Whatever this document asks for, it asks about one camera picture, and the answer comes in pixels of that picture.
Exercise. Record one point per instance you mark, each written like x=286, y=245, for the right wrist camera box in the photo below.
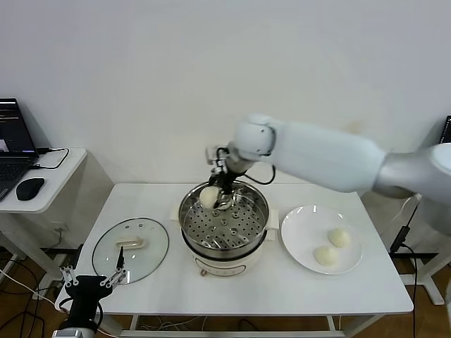
x=212, y=155

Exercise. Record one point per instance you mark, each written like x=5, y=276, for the stainless steel steamer basket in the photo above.
x=260, y=214

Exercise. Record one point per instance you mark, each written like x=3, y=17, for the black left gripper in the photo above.
x=84, y=292

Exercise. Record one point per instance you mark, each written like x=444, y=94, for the white electric cooker base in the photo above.
x=225, y=264

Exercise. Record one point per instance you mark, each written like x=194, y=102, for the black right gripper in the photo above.
x=223, y=179

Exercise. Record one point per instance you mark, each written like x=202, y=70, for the black computer mouse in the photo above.
x=31, y=189

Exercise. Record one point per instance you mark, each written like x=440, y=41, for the white side table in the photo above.
x=437, y=214
x=60, y=183

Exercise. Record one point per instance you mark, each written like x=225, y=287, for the white steamed baozi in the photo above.
x=209, y=197
x=326, y=255
x=339, y=237

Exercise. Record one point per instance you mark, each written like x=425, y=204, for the white wall socket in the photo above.
x=58, y=230

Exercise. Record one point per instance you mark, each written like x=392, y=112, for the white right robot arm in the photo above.
x=317, y=155

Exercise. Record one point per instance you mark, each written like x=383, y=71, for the round glass pot lid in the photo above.
x=148, y=234

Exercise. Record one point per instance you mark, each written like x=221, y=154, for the black laptop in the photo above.
x=14, y=141
x=447, y=128

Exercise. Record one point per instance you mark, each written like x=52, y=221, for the white round plate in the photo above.
x=299, y=239

